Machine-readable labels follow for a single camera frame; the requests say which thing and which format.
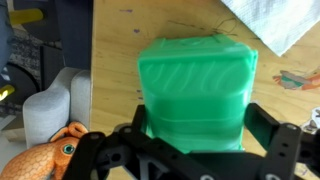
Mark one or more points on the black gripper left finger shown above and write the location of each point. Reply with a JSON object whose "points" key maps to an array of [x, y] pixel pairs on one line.
{"points": [[96, 150]]}

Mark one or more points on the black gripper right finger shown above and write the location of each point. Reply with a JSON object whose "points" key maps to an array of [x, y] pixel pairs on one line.
{"points": [[286, 150]]}

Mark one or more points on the green storage box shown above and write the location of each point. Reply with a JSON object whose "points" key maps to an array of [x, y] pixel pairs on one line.
{"points": [[196, 93]]}

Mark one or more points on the grey white sticker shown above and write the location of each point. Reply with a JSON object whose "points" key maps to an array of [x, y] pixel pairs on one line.
{"points": [[313, 121]]}

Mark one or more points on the orange octopus plush toy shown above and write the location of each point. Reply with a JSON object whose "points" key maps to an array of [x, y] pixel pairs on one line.
{"points": [[36, 160]]}

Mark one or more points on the colourful sticker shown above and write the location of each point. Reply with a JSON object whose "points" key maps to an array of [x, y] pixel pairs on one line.
{"points": [[293, 81]]}

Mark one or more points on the wooden table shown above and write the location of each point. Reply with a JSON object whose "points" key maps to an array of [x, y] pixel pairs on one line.
{"points": [[113, 66]]}

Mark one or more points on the white paper towel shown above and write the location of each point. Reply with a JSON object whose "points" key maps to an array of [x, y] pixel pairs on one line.
{"points": [[276, 20]]}

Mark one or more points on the yellow plastic object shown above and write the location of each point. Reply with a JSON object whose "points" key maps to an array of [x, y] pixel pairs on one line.
{"points": [[26, 16]]}

